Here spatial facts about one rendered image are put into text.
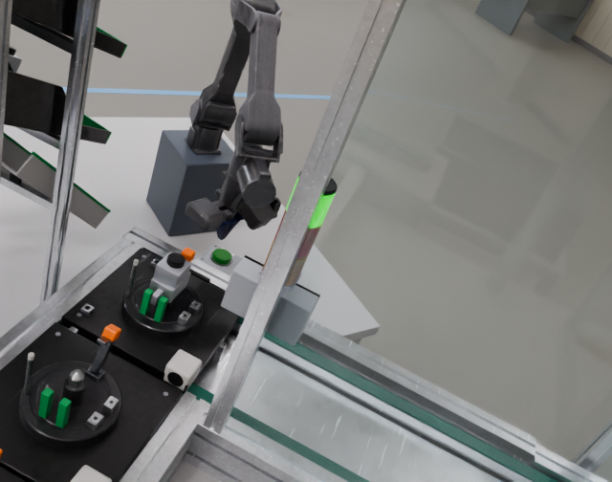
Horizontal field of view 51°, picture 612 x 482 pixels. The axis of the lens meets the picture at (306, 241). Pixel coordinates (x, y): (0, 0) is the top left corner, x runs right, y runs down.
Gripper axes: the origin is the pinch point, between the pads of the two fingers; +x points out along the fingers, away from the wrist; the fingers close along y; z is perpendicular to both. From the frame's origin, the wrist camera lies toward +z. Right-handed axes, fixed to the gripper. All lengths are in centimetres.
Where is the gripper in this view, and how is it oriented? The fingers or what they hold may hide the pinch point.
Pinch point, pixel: (225, 225)
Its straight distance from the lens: 124.8
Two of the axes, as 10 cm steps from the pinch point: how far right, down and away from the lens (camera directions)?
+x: -3.4, 7.5, 5.7
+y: 6.2, -2.8, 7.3
